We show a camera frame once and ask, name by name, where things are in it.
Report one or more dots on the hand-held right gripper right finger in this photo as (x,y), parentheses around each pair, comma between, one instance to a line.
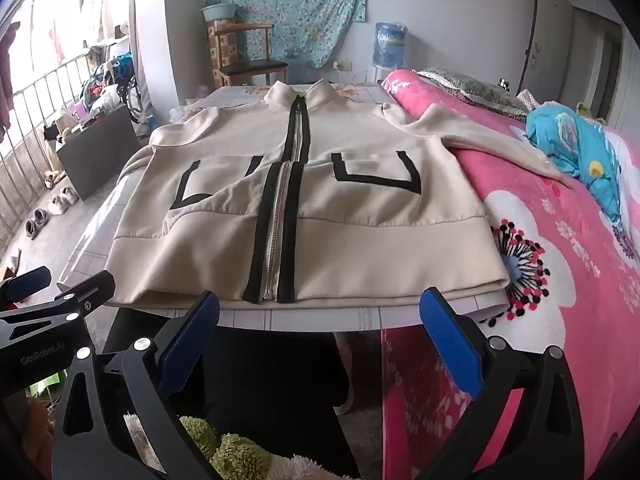
(450,345)

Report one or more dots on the beige plush slippers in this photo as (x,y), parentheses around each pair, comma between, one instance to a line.
(52,177)

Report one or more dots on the green white plush garment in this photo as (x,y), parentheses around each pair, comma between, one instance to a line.
(235,455)

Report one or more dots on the cream zip jacket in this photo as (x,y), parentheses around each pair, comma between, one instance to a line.
(350,210)

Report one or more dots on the white sneaker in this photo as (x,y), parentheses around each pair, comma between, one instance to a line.
(70,195)
(56,205)

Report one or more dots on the grey slipper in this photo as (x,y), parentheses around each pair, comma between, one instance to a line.
(31,229)
(41,218)

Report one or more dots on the white wall socket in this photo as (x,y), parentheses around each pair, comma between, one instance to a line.
(343,65)

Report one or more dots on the orange chequered box stack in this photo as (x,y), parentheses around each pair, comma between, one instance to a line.
(220,45)

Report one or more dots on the purple plastic cup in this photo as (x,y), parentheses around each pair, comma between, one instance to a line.
(79,110)

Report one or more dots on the grey fuzzy blanket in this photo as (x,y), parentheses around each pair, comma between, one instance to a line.
(475,87)

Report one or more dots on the wooden chair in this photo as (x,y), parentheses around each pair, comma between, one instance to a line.
(252,67)

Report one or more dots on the cyan printed quilt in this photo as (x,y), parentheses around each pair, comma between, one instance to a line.
(550,135)

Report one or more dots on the pink floral blanket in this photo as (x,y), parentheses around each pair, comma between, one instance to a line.
(550,285)

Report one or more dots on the hanging dark red garment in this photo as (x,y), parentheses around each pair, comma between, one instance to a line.
(7,80)

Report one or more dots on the pile of colourful clothes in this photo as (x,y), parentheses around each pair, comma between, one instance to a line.
(105,85)

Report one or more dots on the teal plastic basin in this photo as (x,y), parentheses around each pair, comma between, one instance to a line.
(220,12)

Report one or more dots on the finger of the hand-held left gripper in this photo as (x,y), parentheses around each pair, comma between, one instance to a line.
(30,281)
(90,290)

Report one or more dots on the grey door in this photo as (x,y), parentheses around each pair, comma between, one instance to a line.
(547,35)

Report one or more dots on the teal floral wall cloth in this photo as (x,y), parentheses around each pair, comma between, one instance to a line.
(300,10)

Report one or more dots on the white water dispenser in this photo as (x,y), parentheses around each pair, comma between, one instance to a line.
(380,72)

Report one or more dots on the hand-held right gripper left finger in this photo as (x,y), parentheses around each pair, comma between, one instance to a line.
(192,342)

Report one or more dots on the white plastic bag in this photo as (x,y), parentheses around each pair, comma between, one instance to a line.
(185,111)

